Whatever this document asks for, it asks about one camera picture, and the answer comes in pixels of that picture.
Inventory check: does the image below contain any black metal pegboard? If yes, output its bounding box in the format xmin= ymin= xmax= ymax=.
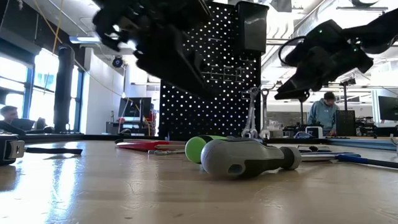
xmin=158 ymin=0 xmax=262 ymax=141

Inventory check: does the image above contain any person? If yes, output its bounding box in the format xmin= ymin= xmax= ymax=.
xmin=0 ymin=105 xmax=20 ymax=125
xmin=306 ymin=91 xmax=340 ymax=137

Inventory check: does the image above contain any black ceiling camera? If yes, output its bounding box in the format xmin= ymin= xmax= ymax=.
xmin=111 ymin=55 xmax=124 ymax=69

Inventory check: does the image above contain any black upright post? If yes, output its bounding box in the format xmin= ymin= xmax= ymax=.
xmin=53 ymin=45 xmax=76 ymax=134

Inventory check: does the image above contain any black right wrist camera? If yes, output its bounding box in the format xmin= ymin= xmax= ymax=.
xmin=284 ymin=19 xmax=346 ymax=67

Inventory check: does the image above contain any black pegboard bin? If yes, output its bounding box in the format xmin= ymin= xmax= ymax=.
xmin=234 ymin=1 xmax=271 ymax=56

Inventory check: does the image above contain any black bag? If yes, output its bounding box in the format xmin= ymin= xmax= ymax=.
xmin=11 ymin=116 xmax=47 ymax=135

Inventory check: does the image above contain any white container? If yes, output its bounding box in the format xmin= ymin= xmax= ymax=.
xmin=305 ymin=126 xmax=324 ymax=139

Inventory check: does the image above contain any black ceiling track light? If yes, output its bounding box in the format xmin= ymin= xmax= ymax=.
xmin=340 ymin=76 xmax=358 ymax=87

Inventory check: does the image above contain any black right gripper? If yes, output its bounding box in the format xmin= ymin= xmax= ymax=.
xmin=274 ymin=39 xmax=374 ymax=102

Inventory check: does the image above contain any grey black screwdriver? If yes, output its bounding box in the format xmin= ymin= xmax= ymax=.
xmin=200 ymin=137 xmax=340 ymax=179

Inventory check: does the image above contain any metal screwdriver holder rack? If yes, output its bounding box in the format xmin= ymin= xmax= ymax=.
xmin=200 ymin=63 xmax=246 ymax=83

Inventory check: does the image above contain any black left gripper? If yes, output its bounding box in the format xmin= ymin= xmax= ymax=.
xmin=93 ymin=0 xmax=220 ymax=98

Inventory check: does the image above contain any black perforated computer tower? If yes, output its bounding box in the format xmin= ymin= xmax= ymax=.
xmin=335 ymin=109 xmax=357 ymax=137

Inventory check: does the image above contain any black tape measure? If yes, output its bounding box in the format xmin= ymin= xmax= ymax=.
xmin=0 ymin=134 xmax=84 ymax=167

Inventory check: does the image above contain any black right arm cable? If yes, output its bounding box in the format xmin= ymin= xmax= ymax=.
xmin=277 ymin=35 xmax=307 ymax=68

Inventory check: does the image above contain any blue T-handle hex key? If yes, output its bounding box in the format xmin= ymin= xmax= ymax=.
xmin=300 ymin=151 xmax=398 ymax=170

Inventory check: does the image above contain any black computer monitor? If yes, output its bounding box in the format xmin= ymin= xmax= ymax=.
xmin=118 ymin=96 xmax=152 ymax=119
xmin=377 ymin=95 xmax=398 ymax=121

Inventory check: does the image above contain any green black screwdriver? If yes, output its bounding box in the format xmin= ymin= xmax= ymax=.
xmin=184 ymin=134 xmax=229 ymax=165

